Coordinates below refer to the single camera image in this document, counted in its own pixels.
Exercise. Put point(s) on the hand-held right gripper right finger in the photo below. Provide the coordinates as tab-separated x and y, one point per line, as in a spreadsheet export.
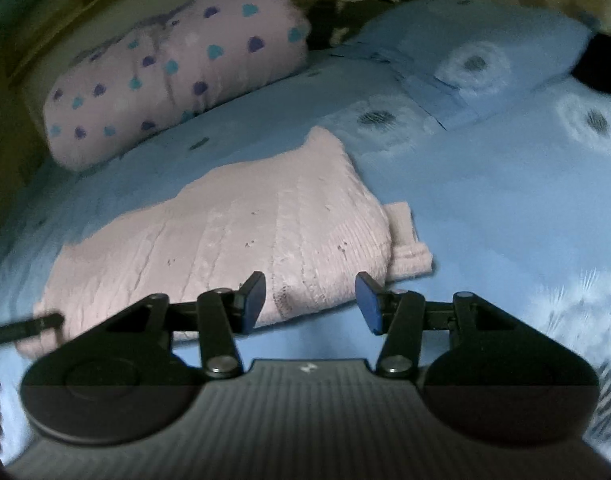
367	306

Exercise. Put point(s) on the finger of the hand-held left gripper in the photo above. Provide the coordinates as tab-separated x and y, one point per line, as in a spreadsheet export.
30	326

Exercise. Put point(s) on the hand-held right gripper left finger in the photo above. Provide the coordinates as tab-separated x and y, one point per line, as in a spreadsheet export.
253	303

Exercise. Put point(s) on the pink knit sweater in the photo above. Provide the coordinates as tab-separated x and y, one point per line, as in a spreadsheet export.
235	220

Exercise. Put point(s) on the pink pillow with blue hearts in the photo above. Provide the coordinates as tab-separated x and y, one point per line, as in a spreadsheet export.
195	50

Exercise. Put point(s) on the blue floral pillow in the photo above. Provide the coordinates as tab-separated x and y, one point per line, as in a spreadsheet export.
495	22

